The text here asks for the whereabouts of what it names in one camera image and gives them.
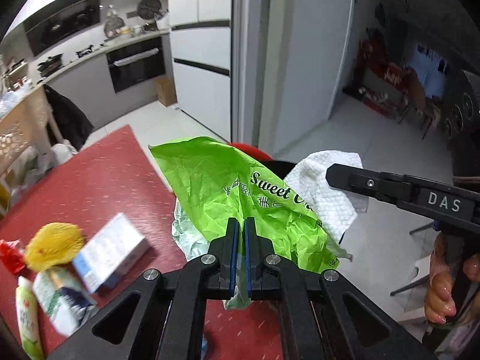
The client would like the white blue carton box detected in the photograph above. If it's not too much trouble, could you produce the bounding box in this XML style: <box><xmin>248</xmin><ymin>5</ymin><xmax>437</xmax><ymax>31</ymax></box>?
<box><xmin>72</xmin><ymin>213</ymin><xmax>150</xmax><ymax>294</ymax></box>

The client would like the white green-capped detergent bottle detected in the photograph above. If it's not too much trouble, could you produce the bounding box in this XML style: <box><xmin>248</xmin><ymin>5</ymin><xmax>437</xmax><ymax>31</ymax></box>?
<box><xmin>32</xmin><ymin>267</ymin><xmax>98</xmax><ymax>337</ymax></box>

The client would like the white paper towel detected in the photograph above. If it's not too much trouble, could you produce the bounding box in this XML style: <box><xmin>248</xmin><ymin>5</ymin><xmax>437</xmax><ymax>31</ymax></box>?
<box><xmin>284</xmin><ymin>150</ymin><xmax>368</xmax><ymax>261</ymax></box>

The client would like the yellow foam fruit net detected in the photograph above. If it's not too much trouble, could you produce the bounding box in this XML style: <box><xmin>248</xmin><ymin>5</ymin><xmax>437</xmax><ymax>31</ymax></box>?
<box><xmin>24</xmin><ymin>222</ymin><xmax>85</xmax><ymax>272</ymax></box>

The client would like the tall green white spray can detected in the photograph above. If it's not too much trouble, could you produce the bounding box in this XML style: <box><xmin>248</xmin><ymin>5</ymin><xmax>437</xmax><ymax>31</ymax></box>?
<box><xmin>16</xmin><ymin>276</ymin><xmax>45</xmax><ymax>360</ymax></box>

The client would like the green plastic bag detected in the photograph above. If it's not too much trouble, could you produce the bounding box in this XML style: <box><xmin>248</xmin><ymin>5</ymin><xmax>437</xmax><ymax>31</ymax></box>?
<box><xmin>150</xmin><ymin>136</ymin><xmax>347</xmax><ymax>273</ymax></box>

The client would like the red wrapper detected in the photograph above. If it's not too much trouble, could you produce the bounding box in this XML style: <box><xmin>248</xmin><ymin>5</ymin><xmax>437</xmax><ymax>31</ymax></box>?
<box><xmin>0</xmin><ymin>240</ymin><xmax>26</xmax><ymax>275</ymax></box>

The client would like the black trash bin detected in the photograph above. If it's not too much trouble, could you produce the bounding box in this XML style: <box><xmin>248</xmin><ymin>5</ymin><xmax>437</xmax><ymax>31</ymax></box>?
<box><xmin>262</xmin><ymin>160</ymin><xmax>296</xmax><ymax>180</ymax></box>

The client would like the person right hand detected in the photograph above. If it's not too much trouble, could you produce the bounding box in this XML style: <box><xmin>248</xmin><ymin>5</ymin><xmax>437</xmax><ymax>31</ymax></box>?
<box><xmin>424</xmin><ymin>233</ymin><xmax>479</xmax><ymax>324</ymax></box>

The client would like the red decorated rack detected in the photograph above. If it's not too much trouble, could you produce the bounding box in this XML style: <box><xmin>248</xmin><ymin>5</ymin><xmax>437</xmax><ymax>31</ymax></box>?
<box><xmin>342</xmin><ymin>39</ymin><xmax>415</xmax><ymax>119</ymax></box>

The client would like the red stool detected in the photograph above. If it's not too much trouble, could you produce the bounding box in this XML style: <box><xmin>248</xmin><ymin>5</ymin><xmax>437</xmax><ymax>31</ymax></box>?
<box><xmin>229</xmin><ymin>142</ymin><xmax>273</xmax><ymax>163</ymax></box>

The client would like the black jacket on chair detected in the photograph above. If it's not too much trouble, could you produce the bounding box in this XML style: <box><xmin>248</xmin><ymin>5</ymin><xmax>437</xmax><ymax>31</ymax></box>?
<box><xmin>43</xmin><ymin>85</ymin><xmax>94</xmax><ymax>151</ymax></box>

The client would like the cardboard box on floor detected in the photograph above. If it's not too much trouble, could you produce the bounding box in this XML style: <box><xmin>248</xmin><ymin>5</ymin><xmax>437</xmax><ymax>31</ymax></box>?
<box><xmin>154</xmin><ymin>76</ymin><xmax>177</xmax><ymax>107</ymax></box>

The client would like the beige perforated chair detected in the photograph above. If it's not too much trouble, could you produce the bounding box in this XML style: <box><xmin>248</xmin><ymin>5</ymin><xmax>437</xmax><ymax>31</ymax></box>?
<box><xmin>1</xmin><ymin>86</ymin><xmax>64</xmax><ymax>174</ymax></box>

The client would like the black built-in oven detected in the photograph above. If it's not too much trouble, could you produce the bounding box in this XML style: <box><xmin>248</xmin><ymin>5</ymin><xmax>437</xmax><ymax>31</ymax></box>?
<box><xmin>106</xmin><ymin>37</ymin><xmax>166</xmax><ymax>93</ymax></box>

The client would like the white refrigerator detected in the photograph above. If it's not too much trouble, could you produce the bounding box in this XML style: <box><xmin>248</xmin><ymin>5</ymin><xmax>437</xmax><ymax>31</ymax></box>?
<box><xmin>168</xmin><ymin>0</ymin><xmax>232</xmax><ymax>141</ymax></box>

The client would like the black range hood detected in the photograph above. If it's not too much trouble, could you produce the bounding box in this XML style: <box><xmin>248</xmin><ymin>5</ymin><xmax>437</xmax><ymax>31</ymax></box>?
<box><xmin>24</xmin><ymin>0</ymin><xmax>100</xmax><ymax>56</ymax></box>

